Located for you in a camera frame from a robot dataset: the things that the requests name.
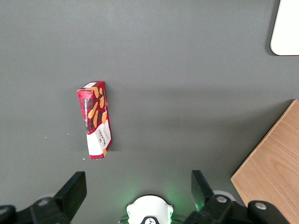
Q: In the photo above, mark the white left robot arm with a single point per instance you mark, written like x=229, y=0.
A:
x=147, y=206

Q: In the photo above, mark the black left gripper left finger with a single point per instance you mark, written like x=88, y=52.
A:
x=70, y=193

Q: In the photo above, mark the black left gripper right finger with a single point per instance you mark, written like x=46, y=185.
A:
x=208, y=205

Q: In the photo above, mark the wooden drawer cabinet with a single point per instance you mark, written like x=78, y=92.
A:
x=275, y=163

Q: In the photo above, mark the cream plastic tray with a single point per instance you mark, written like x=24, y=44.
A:
x=286, y=25

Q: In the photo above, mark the red cookie box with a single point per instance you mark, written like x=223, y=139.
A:
x=95, y=116

